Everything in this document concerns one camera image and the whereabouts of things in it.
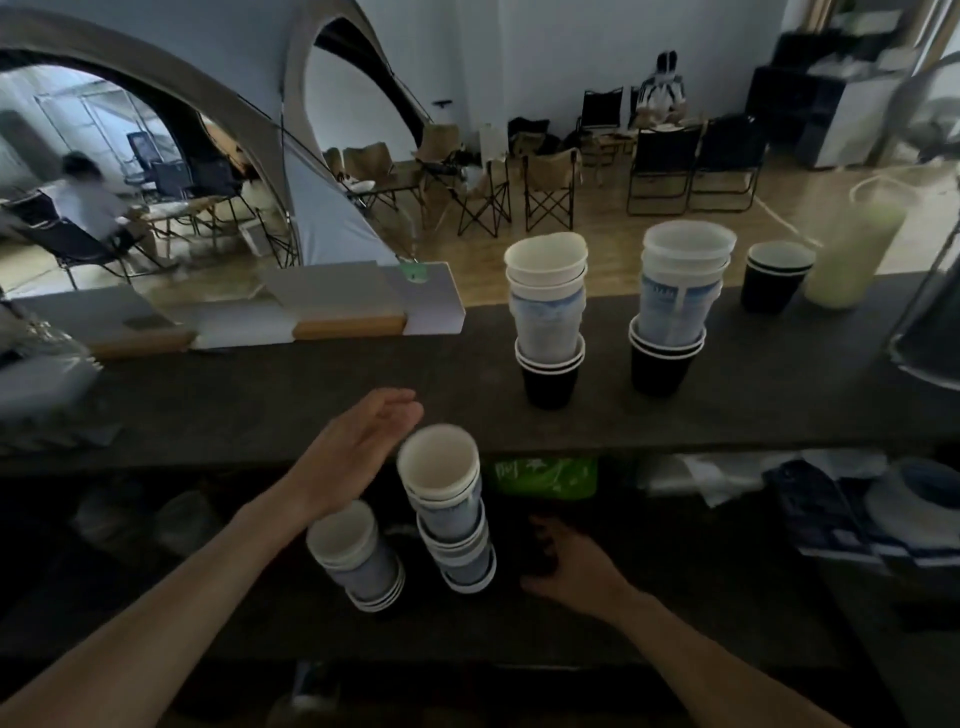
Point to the person's right hand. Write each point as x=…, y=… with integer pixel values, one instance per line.
x=585, y=574

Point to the person's left hand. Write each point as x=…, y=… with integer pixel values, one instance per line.
x=352, y=457

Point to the person's right fingers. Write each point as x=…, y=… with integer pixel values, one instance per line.
x=546, y=529

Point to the person's left fingers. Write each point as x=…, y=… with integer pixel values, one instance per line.
x=394, y=412

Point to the person's right forearm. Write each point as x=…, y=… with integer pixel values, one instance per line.
x=705, y=675

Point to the person's left forearm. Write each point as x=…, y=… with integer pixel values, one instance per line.
x=172, y=600

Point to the green plastic packet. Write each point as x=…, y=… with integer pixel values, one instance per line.
x=544, y=476

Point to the blue printed paper cup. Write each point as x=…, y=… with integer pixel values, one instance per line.
x=461, y=549
x=382, y=598
x=675, y=315
x=547, y=326
x=349, y=544
x=472, y=576
x=442, y=472

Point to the white box with wooden edges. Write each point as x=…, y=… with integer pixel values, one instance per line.
x=337, y=304

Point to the black white-rimmed paper cup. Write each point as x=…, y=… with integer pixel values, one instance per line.
x=769, y=292
x=660, y=375
x=780, y=255
x=549, y=367
x=667, y=351
x=550, y=390

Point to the white plastic bag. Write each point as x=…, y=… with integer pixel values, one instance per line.
x=705, y=472

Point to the white paper cup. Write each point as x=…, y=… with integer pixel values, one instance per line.
x=684, y=271
x=688, y=240
x=546, y=256
x=547, y=291

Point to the black folding chair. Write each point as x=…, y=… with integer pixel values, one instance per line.
x=729, y=154
x=484, y=199
x=601, y=112
x=60, y=244
x=664, y=161

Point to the beige folding chair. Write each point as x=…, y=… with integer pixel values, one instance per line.
x=371, y=172
x=439, y=142
x=551, y=180

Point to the dark blue magazine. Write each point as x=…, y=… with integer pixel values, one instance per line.
x=817, y=510

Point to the wooden folding table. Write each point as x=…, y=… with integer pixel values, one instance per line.
x=176, y=214

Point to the clear plastic bag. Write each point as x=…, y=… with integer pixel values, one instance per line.
x=45, y=375

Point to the black office chair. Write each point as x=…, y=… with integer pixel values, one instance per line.
x=140, y=150

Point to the grey dome tent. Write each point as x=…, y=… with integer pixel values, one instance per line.
x=247, y=67

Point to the clear cup of green drink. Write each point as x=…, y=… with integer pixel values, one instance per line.
x=855, y=255

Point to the black cabinet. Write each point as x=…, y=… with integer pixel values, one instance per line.
x=780, y=97

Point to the white office printer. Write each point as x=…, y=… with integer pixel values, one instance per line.
x=847, y=124

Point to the electric fan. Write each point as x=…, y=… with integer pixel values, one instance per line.
x=926, y=112

